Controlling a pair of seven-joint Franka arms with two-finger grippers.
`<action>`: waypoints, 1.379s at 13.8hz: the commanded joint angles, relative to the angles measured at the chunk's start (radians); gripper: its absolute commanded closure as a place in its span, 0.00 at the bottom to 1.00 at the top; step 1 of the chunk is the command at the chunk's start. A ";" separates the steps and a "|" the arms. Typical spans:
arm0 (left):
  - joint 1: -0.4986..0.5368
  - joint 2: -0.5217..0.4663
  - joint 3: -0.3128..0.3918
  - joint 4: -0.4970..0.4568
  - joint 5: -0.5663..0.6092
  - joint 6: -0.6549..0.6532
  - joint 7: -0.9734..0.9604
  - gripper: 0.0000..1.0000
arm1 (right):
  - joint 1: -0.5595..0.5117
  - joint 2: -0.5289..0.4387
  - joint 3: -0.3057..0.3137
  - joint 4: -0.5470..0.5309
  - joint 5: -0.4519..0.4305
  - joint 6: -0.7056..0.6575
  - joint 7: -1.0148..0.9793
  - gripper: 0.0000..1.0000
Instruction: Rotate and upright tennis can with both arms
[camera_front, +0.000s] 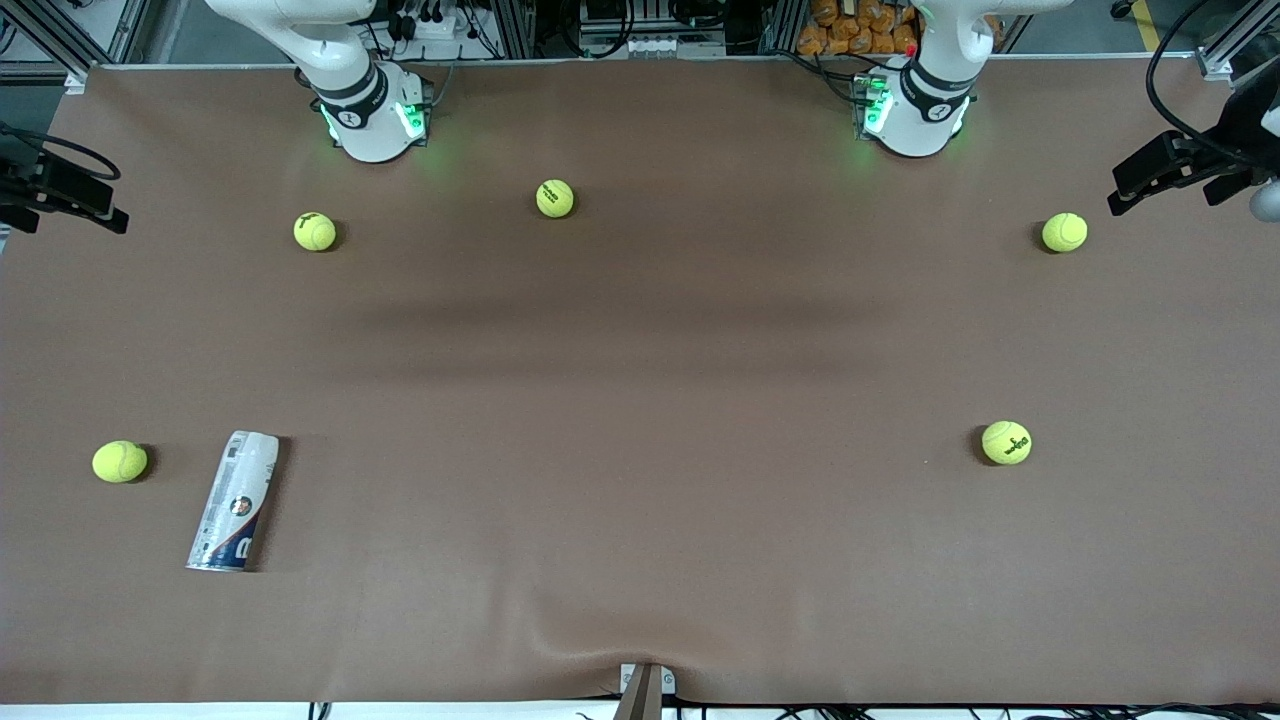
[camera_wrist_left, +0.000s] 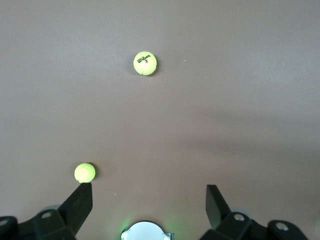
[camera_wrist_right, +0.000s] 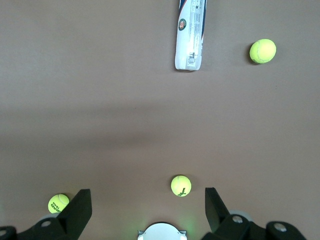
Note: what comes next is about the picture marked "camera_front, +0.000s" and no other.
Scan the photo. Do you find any silver blue tennis ball can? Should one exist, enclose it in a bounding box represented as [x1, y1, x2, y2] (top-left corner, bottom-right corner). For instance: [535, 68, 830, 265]
[185, 430, 281, 573]

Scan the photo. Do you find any orange objects pile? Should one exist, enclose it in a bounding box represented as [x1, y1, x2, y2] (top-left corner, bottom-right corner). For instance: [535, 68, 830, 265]
[797, 0, 921, 57]

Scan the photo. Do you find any white power strip with plugs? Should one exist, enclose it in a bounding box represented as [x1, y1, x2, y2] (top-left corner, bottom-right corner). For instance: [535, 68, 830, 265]
[393, 10, 471, 43]

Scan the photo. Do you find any long white socket strip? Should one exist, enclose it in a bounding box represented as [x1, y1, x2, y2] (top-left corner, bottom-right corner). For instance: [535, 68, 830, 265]
[578, 30, 728, 58]

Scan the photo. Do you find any brown table mat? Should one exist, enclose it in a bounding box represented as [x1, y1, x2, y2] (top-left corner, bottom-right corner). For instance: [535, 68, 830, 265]
[0, 55, 1280, 707]

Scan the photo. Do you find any brown tapered pole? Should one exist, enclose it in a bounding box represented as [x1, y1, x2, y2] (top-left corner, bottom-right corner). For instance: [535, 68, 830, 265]
[612, 664, 664, 720]

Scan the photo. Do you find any aluminium frame strut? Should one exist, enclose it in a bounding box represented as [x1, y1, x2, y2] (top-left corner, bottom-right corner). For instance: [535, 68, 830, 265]
[15, 0, 93, 93]
[1195, 0, 1280, 81]

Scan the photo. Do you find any aluminium frame post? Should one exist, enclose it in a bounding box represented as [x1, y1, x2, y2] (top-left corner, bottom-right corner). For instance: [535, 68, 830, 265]
[762, 0, 806, 53]
[497, 0, 538, 59]

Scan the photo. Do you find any metal table clamp bracket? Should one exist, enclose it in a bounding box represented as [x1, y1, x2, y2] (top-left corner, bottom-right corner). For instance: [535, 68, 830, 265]
[619, 662, 677, 697]

